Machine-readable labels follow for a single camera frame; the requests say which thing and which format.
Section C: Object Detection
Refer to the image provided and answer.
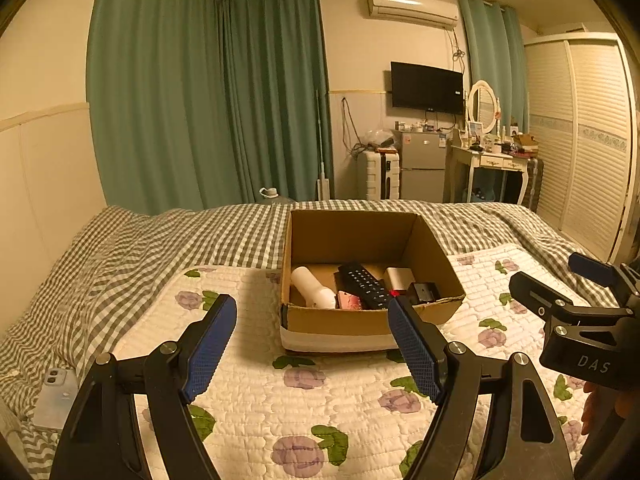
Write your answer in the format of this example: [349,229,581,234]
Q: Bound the silver small fridge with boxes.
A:
[400,129,448,202]

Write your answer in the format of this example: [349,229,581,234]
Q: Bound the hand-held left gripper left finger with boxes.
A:
[50,294,238,480]

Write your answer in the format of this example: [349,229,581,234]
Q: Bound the narrow green curtain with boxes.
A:
[459,0,530,133]

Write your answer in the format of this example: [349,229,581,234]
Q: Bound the black rectangular box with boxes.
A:
[407,282,443,306]

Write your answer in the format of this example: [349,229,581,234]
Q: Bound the clear plastic bag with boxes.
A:
[362,127,401,151]

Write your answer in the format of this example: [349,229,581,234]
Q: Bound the white flat mop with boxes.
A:
[314,90,332,201]

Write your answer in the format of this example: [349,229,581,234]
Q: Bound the white ribbed suitcase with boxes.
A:
[356,150,402,201]

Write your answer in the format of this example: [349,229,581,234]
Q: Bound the white oval mirror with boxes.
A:
[467,80,501,136]

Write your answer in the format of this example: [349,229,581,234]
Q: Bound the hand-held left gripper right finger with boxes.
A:
[388,296,576,480]

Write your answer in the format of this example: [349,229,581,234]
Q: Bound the brown cardboard box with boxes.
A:
[279,209,467,353]

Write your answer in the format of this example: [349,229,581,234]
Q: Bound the white louvered wardrobe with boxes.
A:
[522,32,636,261]

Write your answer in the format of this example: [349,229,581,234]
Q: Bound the white air conditioner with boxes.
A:
[366,0,460,28]

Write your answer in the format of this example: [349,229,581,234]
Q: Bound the floral white quilt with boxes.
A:
[112,242,601,480]

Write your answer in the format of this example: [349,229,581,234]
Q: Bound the white dressing table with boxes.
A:
[444,132,538,206]

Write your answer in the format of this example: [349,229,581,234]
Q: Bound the silver smartphone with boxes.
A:
[34,367,80,431]

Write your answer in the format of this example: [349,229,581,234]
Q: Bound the dark suitcase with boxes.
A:
[525,156,545,211]

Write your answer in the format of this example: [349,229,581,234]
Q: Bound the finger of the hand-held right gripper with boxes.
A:
[509,271,631,332]
[569,252,632,306]

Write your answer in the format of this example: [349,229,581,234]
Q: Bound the white cylindrical device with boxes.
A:
[291,266,337,310]

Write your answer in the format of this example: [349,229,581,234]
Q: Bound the black remote control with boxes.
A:
[337,262,396,311]

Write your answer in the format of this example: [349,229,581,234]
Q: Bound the hanging wall cable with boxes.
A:
[341,97,366,153]

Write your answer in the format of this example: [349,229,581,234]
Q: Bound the wide green curtain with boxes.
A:
[86,0,333,213]

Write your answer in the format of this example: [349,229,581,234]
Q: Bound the black wall television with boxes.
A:
[390,61,464,115]

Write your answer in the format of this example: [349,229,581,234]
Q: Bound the person's right hand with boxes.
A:
[580,382,632,442]

